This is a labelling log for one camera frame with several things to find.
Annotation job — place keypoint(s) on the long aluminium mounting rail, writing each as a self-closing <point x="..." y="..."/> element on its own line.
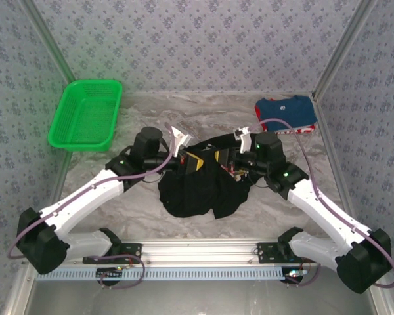
<point x="197" y="251"/>

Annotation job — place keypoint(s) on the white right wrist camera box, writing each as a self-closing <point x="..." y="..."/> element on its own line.
<point x="244" y="141"/>

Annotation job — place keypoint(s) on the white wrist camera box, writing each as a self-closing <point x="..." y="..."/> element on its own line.
<point x="244" y="141"/>
<point x="180" y="138"/>

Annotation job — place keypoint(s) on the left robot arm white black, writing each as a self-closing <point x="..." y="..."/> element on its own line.
<point x="85" y="193"/>

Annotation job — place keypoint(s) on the folded blue t-shirt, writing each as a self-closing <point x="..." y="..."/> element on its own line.
<point x="289" y="110"/>

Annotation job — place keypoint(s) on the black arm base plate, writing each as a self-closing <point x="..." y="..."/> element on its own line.
<point x="131" y="252"/>
<point x="266" y="252"/>

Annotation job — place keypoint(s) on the black printed t-shirt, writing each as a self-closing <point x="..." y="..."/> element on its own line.
<point x="197" y="193"/>

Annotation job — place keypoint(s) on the small black circuit board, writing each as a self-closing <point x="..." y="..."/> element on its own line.
<point x="295" y="274"/>
<point x="110" y="273"/>

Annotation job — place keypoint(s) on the green plastic basket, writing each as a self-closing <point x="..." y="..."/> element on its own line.
<point x="85" y="118"/>

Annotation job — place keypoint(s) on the aluminium frame post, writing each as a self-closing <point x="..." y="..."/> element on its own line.
<point x="344" y="49"/>
<point x="54" y="49"/>

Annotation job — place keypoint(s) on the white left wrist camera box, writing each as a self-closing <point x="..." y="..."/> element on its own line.
<point x="180" y="138"/>

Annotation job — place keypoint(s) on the folded red t-shirt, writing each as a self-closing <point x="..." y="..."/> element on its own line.
<point x="258" y="115"/>

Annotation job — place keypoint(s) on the grey metal lower panel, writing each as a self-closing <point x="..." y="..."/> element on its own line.
<point x="197" y="298"/>

